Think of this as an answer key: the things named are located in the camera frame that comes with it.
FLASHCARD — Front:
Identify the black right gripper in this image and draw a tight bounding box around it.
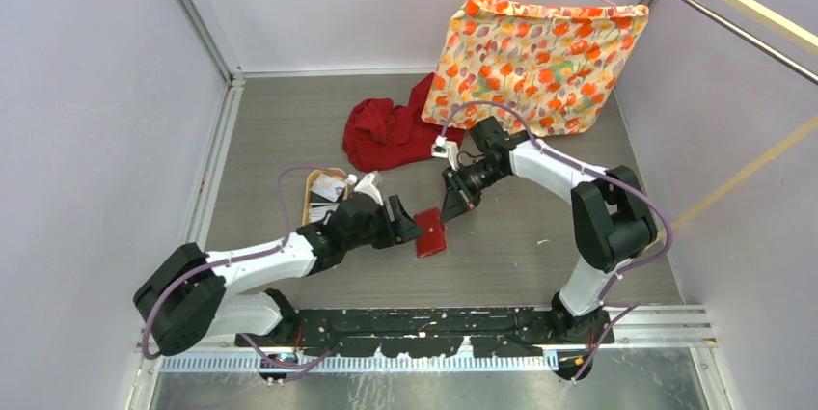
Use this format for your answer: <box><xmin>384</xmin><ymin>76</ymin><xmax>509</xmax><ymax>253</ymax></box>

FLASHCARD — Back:
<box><xmin>441</xmin><ymin>159</ymin><xmax>506</xmax><ymax>223</ymax></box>

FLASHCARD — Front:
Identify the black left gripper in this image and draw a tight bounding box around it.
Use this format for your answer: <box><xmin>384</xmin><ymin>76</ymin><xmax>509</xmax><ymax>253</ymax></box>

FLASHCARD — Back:
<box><xmin>344</xmin><ymin>195</ymin><xmax>423</xmax><ymax>252</ymax></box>

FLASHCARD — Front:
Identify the red leather card holder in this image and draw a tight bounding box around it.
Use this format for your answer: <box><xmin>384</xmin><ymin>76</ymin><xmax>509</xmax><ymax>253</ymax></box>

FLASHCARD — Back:
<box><xmin>413</xmin><ymin>207</ymin><xmax>447</xmax><ymax>259</ymax></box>

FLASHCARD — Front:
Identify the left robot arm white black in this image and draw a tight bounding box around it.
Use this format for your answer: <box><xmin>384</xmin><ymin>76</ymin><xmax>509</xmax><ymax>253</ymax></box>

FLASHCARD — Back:
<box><xmin>133</xmin><ymin>192</ymin><xmax>423</xmax><ymax>359</ymax></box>

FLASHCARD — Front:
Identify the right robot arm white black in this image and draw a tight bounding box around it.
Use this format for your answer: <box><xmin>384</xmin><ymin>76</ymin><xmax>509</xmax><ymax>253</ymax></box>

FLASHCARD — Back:
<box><xmin>431</xmin><ymin>118</ymin><xmax>657</xmax><ymax>343</ymax></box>

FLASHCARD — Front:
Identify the white card in tray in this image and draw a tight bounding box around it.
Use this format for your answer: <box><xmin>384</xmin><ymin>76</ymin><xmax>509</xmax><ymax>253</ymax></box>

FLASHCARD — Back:
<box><xmin>310</xmin><ymin>173</ymin><xmax>346</xmax><ymax>203</ymax></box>

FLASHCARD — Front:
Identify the yellow oval tray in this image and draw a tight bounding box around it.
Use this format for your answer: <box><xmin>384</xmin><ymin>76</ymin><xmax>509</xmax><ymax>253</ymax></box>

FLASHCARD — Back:
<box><xmin>301</xmin><ymin>168</ymin><xmax>350</xmax><ymax>224</ymax></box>

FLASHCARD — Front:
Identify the red crumpled cloth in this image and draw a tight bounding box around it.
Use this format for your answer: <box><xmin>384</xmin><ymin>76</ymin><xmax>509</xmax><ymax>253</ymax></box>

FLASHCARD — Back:
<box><xmin>341</xmin><ymin>74</ymin><xmax>442</xmax><ymax>173</ymax></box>

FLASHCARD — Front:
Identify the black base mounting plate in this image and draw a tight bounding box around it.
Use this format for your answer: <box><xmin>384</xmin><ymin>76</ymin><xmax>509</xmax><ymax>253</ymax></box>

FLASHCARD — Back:
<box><xmin>251</xmin><ymin>307</ymin><xmax>610</xmax><ymax>358</ymax></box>

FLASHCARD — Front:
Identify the floral orange pillowcase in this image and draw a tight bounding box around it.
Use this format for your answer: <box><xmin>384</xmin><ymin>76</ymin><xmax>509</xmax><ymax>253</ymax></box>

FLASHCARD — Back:
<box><xmin>421</xmin><ymin>0</ymin><xmax>649</xmax><ymax>137</ymax></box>

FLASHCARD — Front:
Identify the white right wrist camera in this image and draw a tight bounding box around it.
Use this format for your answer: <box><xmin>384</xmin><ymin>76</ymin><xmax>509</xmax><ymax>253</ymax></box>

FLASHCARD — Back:
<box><xmin>431</xmin><ymin>136</ymin><xmax>459</xmax><ymax>171</ymax></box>

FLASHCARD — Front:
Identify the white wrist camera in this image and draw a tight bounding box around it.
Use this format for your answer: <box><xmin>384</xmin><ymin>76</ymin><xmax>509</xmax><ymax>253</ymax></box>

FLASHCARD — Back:
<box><xmin>431</xmin><ymin>136</ymin><xmax>459</xmax><ymax>171</ymax></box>
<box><xmin>353</xmin><ymin>171</ymin><xmax>384</xmax><ymax>205</ymax></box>

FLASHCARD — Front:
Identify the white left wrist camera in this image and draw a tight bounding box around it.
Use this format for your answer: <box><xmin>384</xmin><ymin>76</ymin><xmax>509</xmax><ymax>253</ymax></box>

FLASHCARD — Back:
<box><xmin>353</xmin><ymin>171</ymin><xmax>384</xmax><ymax>205</ymax></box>

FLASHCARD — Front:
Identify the wooden rack frame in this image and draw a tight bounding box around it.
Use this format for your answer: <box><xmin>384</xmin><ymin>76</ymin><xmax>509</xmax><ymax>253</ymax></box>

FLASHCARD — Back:
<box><xmin>488</xmin><ymin>0</ymin><xmax>818</xmax><ymax>232</ymax></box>

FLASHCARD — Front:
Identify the metal rail rod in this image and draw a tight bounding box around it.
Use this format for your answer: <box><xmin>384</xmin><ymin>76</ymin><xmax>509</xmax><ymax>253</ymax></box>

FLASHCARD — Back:
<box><xmin>679</xmin><ymin>0</ymin><xmax>817</xmax><ymax>85</ymax></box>

